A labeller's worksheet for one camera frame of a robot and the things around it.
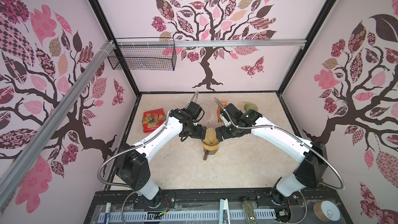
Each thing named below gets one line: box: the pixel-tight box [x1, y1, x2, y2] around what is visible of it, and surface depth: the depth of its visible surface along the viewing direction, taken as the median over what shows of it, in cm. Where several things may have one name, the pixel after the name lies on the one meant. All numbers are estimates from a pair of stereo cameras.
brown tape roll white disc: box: [313, 200, 341, 222], surface depth 68 cm
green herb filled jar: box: [242, 199, 258, 224], surface depth 69 cm
